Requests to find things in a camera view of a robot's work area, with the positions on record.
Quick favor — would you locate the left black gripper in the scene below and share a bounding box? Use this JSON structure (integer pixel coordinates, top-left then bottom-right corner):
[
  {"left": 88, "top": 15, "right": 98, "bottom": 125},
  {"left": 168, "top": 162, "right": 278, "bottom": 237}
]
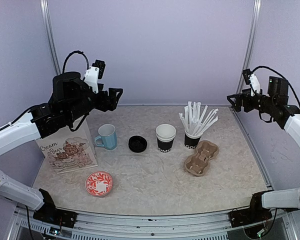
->
[{"left": 65, "top": 83, "right": 123, "bottom": 123}]

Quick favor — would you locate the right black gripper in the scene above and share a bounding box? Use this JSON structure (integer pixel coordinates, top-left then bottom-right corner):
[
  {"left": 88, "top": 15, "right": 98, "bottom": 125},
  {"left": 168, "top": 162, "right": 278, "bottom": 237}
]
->
[{"left": 228, "top": 87, "right": 277, "bottom": 114}]

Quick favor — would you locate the black plastic cup lid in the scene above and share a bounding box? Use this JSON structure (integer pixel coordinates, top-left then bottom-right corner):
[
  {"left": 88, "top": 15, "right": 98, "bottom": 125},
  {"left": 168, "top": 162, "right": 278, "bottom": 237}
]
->
[{"left": 128, "top": 135, "right": 148, "bottom": 153}]

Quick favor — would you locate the black paper coffee cup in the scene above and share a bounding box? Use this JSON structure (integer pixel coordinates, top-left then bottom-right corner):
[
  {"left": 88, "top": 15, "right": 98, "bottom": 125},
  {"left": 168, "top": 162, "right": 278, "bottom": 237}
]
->
[{"left": 155, "top": 124, "right": 177, "bottom": 153}]

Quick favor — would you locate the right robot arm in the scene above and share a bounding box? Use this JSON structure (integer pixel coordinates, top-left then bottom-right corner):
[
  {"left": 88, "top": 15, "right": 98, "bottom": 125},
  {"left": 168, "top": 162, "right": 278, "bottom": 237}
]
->
[{"left": 227, "top": 76, "right": 300, "bottom": 222}]

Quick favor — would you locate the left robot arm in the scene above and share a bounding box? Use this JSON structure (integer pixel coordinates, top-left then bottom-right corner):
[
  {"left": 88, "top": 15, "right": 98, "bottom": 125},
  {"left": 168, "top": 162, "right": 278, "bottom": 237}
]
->
[{"left": 0, "top": 71, "right": 123, "bottom": 223}]

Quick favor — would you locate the light blue mug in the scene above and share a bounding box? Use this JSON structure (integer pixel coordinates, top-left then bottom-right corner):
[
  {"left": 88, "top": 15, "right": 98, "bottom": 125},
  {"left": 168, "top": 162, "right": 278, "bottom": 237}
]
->
[{"left": 94, "top": 124, "right": 117, "bottom": 150}]

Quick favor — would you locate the white wrapped straws bundle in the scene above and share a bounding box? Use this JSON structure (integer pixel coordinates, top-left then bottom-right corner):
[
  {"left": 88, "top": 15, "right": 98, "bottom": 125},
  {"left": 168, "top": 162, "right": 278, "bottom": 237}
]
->
[{"left": 178, "top": 101, "right": 219, "bottom": 139}]

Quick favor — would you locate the black cup holding straws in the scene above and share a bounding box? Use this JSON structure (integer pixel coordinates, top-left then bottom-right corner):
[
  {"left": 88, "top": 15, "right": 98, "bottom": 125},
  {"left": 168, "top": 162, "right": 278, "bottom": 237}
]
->
[{"left": 184, "top": 131, "right": 202, "bottom": 149}]

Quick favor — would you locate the cream bear paper bag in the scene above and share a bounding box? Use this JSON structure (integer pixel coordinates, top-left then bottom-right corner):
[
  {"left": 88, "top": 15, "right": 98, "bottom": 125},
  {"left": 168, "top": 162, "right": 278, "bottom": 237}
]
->
[{"left": 35, "top": 120, "right": 98, "bottom": 174}]

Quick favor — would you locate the brown pulp cup carrier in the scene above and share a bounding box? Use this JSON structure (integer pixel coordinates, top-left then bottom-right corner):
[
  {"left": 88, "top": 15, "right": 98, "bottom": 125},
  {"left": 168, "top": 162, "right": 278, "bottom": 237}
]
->
[{"left": 183, "top": 140, "right": 220, "bottom": 177}]

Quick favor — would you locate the red patterned bowl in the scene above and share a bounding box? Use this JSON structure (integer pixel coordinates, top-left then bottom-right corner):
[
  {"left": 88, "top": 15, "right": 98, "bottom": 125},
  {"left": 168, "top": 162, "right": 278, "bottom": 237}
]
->
[{"left": 85, "top": 171, "right": 114, "bottom": 197}]

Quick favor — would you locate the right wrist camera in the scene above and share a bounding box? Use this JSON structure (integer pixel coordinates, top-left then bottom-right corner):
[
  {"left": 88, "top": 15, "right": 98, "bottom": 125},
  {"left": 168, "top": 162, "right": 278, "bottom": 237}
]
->
[{"left": 242, "top": 68, "right": 261, "bottom": 97}]

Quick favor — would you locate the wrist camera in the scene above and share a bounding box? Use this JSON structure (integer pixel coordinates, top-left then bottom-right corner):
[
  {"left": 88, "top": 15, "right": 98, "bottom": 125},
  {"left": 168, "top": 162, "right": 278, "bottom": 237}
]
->
[
  {"left": 242, "top": 68, "right": 261, "bottom": 97},
  {"left": 83, "top": 59, "right": 106, "bottom": 94}
]

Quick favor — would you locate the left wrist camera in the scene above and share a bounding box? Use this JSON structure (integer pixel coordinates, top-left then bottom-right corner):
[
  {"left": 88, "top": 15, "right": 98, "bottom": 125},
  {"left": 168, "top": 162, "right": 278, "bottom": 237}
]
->
[{"left": 83, "top": 59, "right": 106, "bottom": 94}]

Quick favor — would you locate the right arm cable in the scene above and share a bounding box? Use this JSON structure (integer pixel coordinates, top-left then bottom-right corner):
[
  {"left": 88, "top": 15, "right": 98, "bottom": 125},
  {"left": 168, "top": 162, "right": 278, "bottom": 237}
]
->
[{"left": 249, "top": 65, "right": 300, "bottom": 126}]

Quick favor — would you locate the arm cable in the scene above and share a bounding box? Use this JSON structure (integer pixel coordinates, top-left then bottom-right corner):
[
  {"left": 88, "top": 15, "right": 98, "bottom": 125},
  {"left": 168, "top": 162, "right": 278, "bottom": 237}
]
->
[
  {"left": 249, "top": 65, "right": 300, "bottom": 126},
  {"left": 62, "top": 50, "right": 91, "bottom": 75}
]

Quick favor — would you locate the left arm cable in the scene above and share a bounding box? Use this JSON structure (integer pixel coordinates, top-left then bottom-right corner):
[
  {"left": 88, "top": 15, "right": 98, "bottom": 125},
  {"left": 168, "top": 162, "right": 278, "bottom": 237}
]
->
[{"left": 62, "top": 50, "right": 91, "bottom": 75}]

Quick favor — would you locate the right aluminium post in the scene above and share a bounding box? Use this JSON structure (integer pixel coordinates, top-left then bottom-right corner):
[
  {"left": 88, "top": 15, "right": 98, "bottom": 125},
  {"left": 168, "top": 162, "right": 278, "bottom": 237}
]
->
[{"left": 236, "top": 0, "right": 262, "bottom": 95}]

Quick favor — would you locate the aluminium post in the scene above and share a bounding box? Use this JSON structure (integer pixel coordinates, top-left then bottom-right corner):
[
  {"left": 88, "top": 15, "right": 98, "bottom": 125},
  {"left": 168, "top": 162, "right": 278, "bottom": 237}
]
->
[
  {"left": 236, "top": 0, "right": 262, "bottom": 95},
  {"left": 40, "top": 0, "right": 61, "bottom": 75}
]

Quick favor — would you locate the left aluminium post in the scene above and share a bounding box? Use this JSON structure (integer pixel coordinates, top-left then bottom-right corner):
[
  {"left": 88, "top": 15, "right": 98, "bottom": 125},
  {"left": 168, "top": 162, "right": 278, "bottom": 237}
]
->
[{"left": 40, "top": 0, "right": 61, "bottom": 75}]

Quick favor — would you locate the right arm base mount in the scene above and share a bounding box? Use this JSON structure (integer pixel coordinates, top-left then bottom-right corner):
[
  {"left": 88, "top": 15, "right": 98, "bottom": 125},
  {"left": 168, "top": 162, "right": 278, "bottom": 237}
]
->
[{"left": 228, "top": 191, "right": 273, "bottom": 228}]

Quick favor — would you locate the aluminium front rail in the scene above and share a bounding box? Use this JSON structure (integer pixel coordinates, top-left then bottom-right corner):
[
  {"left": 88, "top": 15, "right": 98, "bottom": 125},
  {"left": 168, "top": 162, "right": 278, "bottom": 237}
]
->
[{"left": 4, "top": 206, "right": 299, "bottom": 240}]

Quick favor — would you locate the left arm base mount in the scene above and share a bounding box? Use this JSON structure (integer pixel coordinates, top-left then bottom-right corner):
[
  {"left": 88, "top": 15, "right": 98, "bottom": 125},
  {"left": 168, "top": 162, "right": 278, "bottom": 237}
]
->
[{"left": 33, "top": 188, "right": 78, "bottom": 229}]

